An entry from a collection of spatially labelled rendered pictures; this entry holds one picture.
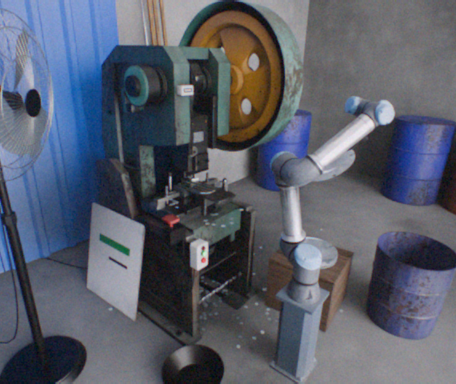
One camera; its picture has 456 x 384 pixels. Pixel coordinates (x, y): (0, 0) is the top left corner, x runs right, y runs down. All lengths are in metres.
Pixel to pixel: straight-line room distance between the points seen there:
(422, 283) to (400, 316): 0.25
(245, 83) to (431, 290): 1.50
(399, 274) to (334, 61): 3.46
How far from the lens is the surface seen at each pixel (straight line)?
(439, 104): 4.63
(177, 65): 1.62
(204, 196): 1.79
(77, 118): 2.76
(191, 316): 1.94
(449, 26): 4.63
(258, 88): 1.99
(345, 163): 1.96
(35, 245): 2.90
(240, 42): 2.07
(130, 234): 2.04
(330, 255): 2.13
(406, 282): 2.09
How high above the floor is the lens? 1.47
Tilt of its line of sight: 22 degrees down
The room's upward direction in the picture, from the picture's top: 2 degrees clockwise
